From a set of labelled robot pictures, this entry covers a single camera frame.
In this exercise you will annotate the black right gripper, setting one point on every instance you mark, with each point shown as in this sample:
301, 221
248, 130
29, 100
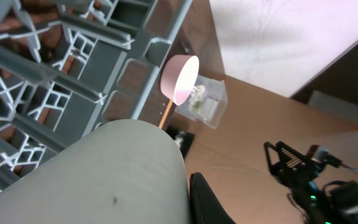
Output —
334, 202

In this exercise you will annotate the white paper napkin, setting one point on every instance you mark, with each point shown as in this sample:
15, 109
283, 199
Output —
196, 97

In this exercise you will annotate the pink plastic bowl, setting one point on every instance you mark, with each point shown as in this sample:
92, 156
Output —
178, 77

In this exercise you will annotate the grey plastic dish rack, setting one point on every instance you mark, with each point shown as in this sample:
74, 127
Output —
65, 65

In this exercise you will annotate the black food waste tray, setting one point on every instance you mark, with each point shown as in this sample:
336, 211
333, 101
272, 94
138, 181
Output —
187, 144

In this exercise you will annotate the pile of white rice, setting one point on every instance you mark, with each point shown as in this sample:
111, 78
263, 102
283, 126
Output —
180, 138

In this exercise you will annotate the clear plastic waste bin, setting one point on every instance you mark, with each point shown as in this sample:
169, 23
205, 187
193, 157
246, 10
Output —
214, 104

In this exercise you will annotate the wooden chopstick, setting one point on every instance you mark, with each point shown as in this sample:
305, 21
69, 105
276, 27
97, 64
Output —
167, 115

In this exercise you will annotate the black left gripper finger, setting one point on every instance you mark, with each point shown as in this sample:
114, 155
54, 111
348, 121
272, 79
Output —
205, 206

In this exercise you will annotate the cream plastic cup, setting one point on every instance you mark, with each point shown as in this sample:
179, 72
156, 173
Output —
126, 171

